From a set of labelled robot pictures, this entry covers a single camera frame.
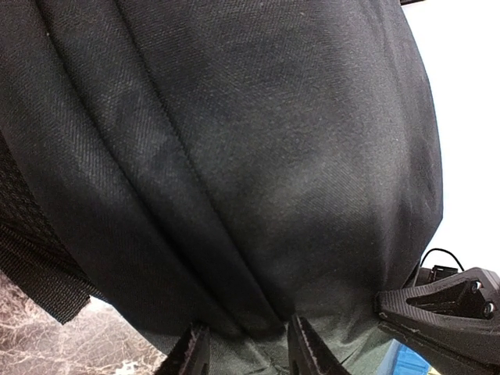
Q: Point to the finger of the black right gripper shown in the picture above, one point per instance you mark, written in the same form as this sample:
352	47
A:
467	302
444	358

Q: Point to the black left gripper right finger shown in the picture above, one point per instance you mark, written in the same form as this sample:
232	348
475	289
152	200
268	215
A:
307	352

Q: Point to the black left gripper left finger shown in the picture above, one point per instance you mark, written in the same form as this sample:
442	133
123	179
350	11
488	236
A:
190	355

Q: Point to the black student bag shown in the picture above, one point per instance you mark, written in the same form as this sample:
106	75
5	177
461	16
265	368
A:
232	163

